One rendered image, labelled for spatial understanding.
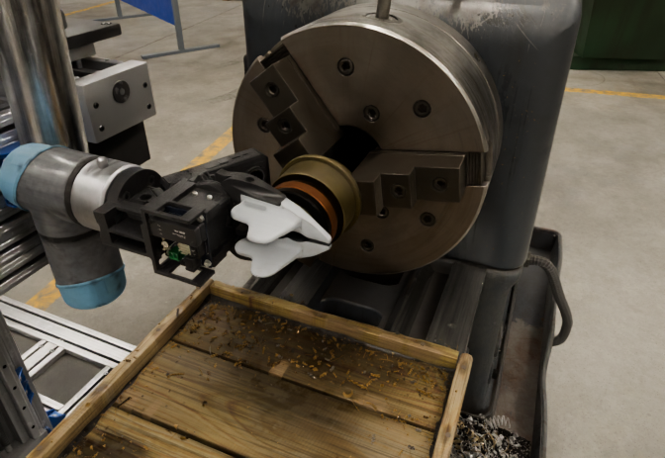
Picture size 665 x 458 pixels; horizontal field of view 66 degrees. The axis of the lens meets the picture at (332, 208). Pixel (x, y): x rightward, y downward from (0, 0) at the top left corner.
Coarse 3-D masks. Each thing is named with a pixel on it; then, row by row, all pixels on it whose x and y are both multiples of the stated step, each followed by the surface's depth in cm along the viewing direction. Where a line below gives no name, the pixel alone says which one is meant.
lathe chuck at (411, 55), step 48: (288, 48) 56; (336, 48) 54; (384, 48) 52; (432, 48) 52; (240, 96) 61; (336, 96) 56; (384, 96) 54; (432, 96) 52; (480, 96) 54; (240, 144) 65; (336, 144) 68; (384, 144) 57; (432, 144) 55; (480, 144) 53; (480, 192) 55; (336, 240) 66; (384, 240) 63; (432, 240) 60
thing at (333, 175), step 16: (304, 160) 51; (320, 160) 51; (336, 160) 54; (288, 176) 49; (304, 176) 49; (320, 176) 49; (336, 176) 50; (288, 192) 47; (304, 192) 47; (320, 192) 48; (336, 192) 49; (352, 192) 51; (304, 208) 47; (320, 208) 47; (336, 208) 49; (352, 208) 51; (320, 224) 47; (336, 224) 49; (352, 224) 53
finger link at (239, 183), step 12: (216, 180) 48; (228, 180) 47; (240, 180) 46; (252, 180) 47; (228, 192) 48; (240, 192) 47; (252, 192) 47; (264, 192) 47; (276, 192) 47; (276, 204) 46
